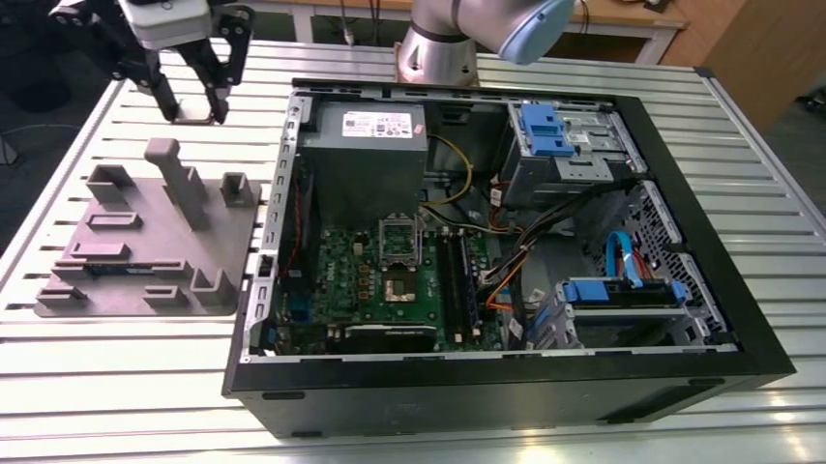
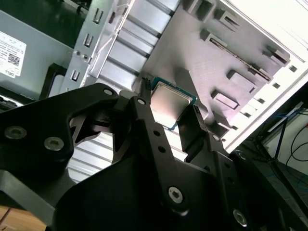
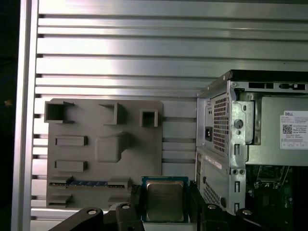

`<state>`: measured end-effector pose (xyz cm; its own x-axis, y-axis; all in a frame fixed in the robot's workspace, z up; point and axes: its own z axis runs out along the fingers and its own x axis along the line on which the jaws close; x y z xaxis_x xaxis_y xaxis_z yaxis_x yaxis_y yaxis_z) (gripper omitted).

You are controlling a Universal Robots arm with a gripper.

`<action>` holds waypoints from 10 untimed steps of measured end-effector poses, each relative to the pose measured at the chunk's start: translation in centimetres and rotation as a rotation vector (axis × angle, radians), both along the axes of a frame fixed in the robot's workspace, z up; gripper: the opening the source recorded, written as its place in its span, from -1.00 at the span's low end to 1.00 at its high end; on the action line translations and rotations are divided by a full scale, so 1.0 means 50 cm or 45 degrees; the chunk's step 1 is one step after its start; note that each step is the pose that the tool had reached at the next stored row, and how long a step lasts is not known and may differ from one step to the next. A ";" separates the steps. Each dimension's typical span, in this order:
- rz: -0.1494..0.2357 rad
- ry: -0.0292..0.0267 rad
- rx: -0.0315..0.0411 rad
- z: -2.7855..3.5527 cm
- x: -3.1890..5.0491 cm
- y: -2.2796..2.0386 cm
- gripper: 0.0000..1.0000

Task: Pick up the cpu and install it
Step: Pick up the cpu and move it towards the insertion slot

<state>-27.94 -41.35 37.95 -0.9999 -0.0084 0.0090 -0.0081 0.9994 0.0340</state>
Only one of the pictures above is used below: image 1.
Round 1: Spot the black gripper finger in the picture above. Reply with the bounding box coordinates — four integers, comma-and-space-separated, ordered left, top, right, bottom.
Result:
179, 5, 256, 125
48, 0, 180, 122

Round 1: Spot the silver CPU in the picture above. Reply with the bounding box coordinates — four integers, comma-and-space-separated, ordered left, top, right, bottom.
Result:
172, 99, 216, 128

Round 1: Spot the dark office chair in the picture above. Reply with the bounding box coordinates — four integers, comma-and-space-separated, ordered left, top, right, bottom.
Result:
0, 43, 76, 115

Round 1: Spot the grey power supply unit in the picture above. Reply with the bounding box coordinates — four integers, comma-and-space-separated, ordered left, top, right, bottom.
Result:
299, 102, 430, 218

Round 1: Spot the grey parts rack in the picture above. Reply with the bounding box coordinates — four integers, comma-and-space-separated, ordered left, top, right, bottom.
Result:
31, 136, 266, 319

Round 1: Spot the RAM stick with gold contacts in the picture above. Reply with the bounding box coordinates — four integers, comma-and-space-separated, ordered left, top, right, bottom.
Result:
80, 260, 182, 276

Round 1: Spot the metal socket cover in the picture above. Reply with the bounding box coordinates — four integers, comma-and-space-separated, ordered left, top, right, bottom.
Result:
375, 212, 425, 270

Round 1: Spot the green motherboard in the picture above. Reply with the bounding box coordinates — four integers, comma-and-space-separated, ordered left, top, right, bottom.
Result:
274, 212, 513, 353

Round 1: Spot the blue plastic drive latch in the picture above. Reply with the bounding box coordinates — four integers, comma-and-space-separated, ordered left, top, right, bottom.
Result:
519, 103, 575, 159

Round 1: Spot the black RAM slot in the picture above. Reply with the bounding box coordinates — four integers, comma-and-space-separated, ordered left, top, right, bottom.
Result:
450, 230, 471, 338
433, 230, 454, 338

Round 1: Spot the metal drive cage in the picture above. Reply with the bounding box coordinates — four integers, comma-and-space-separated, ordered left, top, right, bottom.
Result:
502, 100, 650, 208

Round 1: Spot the RAM slot with white clips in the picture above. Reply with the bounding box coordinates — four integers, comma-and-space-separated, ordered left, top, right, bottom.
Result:
441, 229, 463, 339

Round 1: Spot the wooden desk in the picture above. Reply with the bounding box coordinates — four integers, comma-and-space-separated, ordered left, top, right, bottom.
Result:
567, 0, 690, 67

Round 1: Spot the black graphics card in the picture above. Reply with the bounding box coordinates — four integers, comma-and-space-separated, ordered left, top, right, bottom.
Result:
326, 321, 439, 353

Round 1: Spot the hard disk in blue carrier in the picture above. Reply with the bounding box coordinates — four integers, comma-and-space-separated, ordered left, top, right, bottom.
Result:
558, 276, 689, 310

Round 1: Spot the black PC case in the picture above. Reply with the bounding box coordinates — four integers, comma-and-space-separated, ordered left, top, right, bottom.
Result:
220, 76, 800, 441

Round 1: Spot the metal disk bay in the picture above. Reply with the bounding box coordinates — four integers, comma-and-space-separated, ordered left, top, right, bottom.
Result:
529, 275, 738, 350

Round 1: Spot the wooden cabinet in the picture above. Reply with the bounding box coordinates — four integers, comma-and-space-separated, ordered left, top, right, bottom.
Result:
701, 0, 826, 132

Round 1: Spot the yellow wire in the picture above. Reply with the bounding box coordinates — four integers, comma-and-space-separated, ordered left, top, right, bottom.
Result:
419, 132, 475, 209

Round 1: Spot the black wire bundle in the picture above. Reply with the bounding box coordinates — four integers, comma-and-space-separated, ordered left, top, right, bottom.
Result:
513, 174, 649, 248

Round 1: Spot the blue wire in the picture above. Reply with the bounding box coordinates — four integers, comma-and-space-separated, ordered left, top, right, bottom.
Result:
605, 229, 649, 290

